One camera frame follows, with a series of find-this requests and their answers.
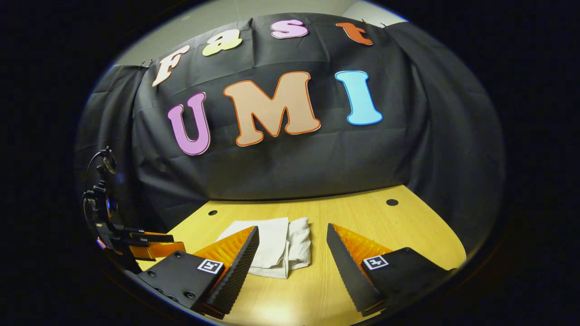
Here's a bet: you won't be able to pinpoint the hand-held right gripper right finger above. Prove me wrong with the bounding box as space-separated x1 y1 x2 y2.
326 223 458 317

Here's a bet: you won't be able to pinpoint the black backdrop cloth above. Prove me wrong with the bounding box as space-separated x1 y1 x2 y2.
75 13 506 254

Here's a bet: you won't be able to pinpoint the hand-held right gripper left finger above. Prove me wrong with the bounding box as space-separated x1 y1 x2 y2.
136 225 260 320

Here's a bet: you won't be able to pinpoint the white jeans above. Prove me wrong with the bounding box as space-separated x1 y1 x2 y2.
215 217 312 279

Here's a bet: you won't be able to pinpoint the thin gripper cable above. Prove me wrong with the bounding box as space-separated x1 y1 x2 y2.
86 146 117 187

